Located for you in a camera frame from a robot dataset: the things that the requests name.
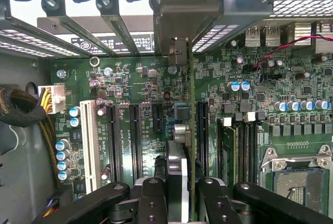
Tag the short black expansion slot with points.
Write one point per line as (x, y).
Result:
(158, 117)

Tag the RAM slot white latches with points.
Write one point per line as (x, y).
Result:
(227, 122)
(250, 116)

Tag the green Dell motherboard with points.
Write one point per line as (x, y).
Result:
(145, 91)

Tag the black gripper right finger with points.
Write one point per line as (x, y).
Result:
(216, 203)

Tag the white power connector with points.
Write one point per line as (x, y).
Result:
(58, 99)

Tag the grey open PC case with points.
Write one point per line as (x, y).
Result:
(242, 13)

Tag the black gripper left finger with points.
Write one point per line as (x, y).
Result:
(151, 203)

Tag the metal CPU socket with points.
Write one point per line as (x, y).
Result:
(299, 187)

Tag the wide metal port block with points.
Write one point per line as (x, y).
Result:
(300, 34)
(325, 36)

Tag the white PCI expansion slot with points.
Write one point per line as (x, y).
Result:
(89, 143)

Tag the metal slot blanking plate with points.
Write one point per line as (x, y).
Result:
(86, 36)
(122, 36)

